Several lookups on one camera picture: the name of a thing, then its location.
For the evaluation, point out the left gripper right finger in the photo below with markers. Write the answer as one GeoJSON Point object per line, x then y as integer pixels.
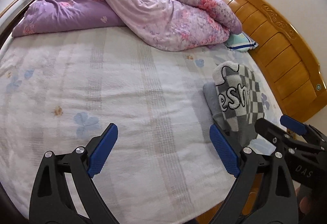
{"type": "Point", "coordinates": [263, 190]}

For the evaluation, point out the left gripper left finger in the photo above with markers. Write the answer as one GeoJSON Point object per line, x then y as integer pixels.
{"type": "Point", "coordinates": [51, 201]}

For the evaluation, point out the grey white checkered sweater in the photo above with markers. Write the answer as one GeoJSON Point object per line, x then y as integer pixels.
{"type": "Point", "coordinates": [233, 98]}

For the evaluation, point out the person's right hand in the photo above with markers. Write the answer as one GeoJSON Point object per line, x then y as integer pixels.
{"type": "Point", "coordinates": [311, 205]}

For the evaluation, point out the wooden headboard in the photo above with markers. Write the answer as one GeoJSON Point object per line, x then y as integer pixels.
{"type": "Point", "coordinates": [288, 64]}

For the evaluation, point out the white patterned bed sheet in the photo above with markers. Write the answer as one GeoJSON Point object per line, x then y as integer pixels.
{"type": "Point", "coordinates": [60, 90]}

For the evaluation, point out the light blue striped pillow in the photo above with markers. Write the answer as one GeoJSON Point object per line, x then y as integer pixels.
{"type": "Point", "coordinates": [241, 42]}

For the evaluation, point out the pink purple floral duvet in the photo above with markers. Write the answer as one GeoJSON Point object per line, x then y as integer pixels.
{"type": "Point", "coordinates": [168, 25]}

